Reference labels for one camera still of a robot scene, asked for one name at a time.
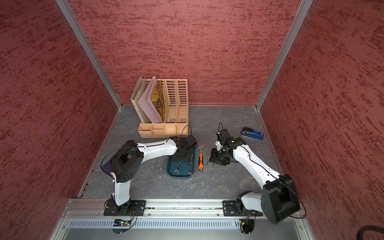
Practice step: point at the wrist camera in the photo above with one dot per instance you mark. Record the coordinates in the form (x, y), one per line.
(190, 142)
(223, 137)

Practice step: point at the small steel open-end wrench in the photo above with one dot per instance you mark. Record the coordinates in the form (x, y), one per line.
(156, 165)

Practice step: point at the yellow patterned book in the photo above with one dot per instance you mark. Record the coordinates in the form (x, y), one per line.
(158, 99)

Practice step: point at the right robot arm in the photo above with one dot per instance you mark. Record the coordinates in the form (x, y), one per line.
(278, 199)

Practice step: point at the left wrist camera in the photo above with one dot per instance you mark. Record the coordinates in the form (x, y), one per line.
(190, 142)

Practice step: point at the large steel open-end wrench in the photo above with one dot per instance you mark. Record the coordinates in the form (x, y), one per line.
(162, 168)

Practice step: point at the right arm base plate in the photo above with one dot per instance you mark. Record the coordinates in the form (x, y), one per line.
(236, 209)

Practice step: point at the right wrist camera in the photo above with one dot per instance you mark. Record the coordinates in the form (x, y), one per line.
(223, 137)

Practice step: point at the beige cardboard folder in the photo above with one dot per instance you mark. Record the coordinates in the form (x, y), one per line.
(139, 90)

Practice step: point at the blue black stapler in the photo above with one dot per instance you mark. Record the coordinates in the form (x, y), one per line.
(248, 132)

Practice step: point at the wooden desk file organizer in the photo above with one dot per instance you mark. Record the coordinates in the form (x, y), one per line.
(177, 112)

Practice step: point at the small steel combination wrench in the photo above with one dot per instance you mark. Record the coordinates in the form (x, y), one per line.
(208, 159)

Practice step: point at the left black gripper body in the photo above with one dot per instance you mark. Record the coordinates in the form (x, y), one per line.
(186, 156)

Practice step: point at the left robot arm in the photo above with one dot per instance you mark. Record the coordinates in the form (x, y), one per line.
(126, 162)

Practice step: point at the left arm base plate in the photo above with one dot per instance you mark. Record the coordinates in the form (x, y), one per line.
(130, 209)

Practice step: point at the pink paper folder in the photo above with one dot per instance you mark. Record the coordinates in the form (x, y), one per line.
(146, 104)

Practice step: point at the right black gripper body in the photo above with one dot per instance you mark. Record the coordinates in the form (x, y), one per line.
(220, 156)

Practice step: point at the teal plastic storage box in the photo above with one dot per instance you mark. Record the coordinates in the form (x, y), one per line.
(171, 166)

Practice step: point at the purple book yellow label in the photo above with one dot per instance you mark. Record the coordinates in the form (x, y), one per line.
(106, 168)

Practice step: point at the aluminium front rail frame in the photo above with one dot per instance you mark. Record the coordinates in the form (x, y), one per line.
(171, 219)

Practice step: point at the orange handled adjustable wrench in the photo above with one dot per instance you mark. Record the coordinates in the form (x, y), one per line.
(201, 156)

